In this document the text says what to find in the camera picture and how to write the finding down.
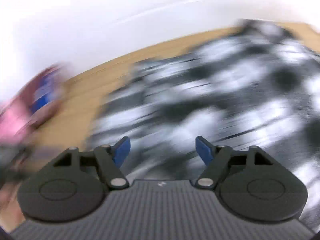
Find black white plaid shirt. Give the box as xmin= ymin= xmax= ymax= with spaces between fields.
xmin=87 ymin=20 xmax=319 ymax=231

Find maroon blue printed garment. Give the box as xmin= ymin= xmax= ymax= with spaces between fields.
xmin=22 ymin=63 xmax=65 ymax=128

